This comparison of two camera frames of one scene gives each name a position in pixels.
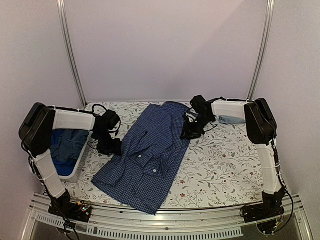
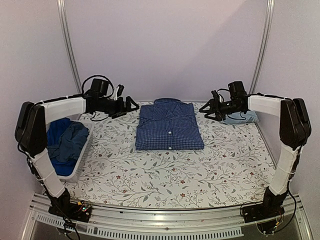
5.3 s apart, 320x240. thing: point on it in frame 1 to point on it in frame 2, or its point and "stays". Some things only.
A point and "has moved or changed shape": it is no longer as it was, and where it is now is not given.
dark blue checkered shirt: (143, 173) has moved or changed shape
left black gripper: (115, 149) to (122, 109)
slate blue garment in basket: (70, 145) stays
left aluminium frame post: (61, 7) stays
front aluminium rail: (131, 224) stays
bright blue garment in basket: (64, 168) stays
